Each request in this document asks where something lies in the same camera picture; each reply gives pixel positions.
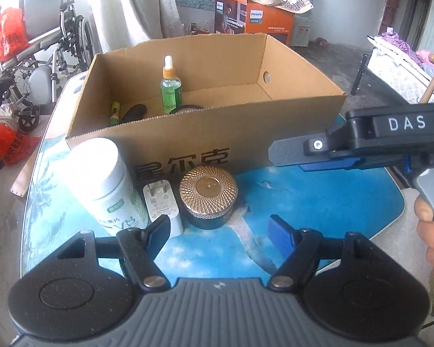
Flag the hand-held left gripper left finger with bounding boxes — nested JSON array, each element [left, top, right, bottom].
[[56, 215, 172, 292]]

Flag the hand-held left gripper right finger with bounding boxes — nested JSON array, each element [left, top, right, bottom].
[[268, 214, 378, 292]]

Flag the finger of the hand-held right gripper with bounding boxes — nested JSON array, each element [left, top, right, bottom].
[[298, 155, 413, 173], [269, 123, 351, 169]]

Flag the large brown cardboard box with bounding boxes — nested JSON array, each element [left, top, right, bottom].
[[66, 32, 348, 186]]

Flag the white charger plug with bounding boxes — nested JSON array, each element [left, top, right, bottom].
[[142, 179, 185, 238]]

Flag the jar with gold lid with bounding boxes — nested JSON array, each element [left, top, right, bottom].
[[179, 166, 238, 230]]

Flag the white supplement bottle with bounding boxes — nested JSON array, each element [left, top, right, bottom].
[[66, 137, 150, 238]]

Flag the round black tin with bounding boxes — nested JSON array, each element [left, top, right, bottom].
[[168, 104, 205, 115]]

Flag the small black object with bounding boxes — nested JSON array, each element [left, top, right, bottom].
[[120, 104, 148, 124]]

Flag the green lip balm tube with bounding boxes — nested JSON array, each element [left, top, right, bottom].
[[109, 102, 122, 127]]

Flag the green dropper bottle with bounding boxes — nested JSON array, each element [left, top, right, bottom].
[[160, 55, 183, 115]]

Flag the bed with white bedding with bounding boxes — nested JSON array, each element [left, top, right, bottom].
[[351, 31, 434, 106]]

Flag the wooden stick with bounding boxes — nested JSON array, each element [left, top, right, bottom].
[[420, 53, 434, 104]]

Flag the purple cloth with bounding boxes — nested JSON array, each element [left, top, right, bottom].
[[380, 31, 424, 66]]

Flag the dark door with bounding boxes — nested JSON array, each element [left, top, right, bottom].
[[381, 0, 434, 46]]

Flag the orange appliance carton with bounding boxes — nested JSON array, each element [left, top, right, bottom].
[[214, 0, 296, 46]]

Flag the wooden plank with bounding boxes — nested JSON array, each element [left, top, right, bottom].
[[10, 147, 37, 198]]

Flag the crumpled red plastic bag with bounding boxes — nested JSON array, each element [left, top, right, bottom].
[[0, 117, 41, 167]]

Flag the white plastic bag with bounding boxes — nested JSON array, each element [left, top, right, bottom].
[[0, 103, 20, 134]]

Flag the white curtain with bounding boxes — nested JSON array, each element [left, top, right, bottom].
[[90, 0, 189, 56]]

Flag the folding wheelchair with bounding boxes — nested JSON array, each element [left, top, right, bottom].
[[0, 0, 102, 133]]

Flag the red plastic bag on wheelchair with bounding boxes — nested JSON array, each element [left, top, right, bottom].
[[0, 7, 28, 62]]

